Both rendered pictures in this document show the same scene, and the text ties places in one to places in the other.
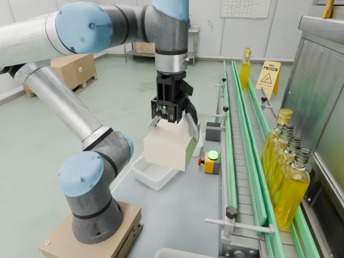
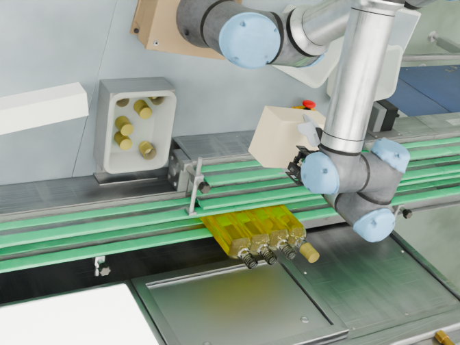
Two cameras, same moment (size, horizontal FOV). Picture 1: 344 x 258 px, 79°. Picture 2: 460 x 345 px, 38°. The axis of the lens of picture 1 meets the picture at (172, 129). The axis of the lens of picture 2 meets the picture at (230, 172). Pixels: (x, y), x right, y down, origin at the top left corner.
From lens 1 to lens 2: 1.17 m
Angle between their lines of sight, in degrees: 46
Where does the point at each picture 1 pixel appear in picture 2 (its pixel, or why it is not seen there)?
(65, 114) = (333, 16)
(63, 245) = not seen: outside the picture
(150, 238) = (190, 59)
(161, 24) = (353, 211)
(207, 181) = not seen: hidden behind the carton
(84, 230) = (189, 22)
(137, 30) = not seen: hidden behind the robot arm
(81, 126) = (317, 31)
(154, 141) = (278, 133)
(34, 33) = (335, 121)
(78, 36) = (307, 174)
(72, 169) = (250, 40)
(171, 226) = (206, 80)
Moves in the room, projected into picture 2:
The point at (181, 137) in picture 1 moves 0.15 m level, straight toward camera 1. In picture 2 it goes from (283, 158) to (225, 172)
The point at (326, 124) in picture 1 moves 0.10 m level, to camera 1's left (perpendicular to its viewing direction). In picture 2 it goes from (298, 284) to (300, 257)
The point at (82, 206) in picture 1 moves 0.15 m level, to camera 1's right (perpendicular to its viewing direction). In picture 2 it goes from (211, 39) to (211, 99)
